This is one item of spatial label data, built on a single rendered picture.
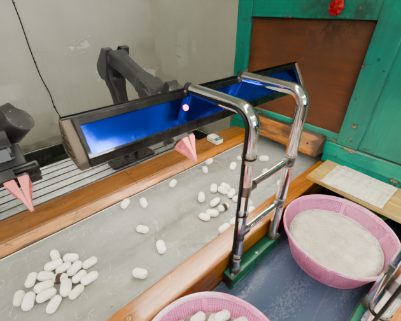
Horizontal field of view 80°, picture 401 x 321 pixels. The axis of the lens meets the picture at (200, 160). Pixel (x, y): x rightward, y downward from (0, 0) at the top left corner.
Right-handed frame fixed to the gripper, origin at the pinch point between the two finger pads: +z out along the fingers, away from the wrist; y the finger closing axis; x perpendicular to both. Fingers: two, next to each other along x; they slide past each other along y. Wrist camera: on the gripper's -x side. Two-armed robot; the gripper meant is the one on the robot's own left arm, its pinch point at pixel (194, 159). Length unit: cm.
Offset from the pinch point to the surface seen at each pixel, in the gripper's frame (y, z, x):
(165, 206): -12.1, 8.0, 7.9
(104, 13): 64, -174, 106
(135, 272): -29.5, 17.6, -2.8
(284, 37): 46, -23, -20
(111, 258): -31.7, 12.6, 3.9
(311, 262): 1.9, 36.0, -17.8
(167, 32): 116, -146, 104
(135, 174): -12.2, -6.5, 17.2
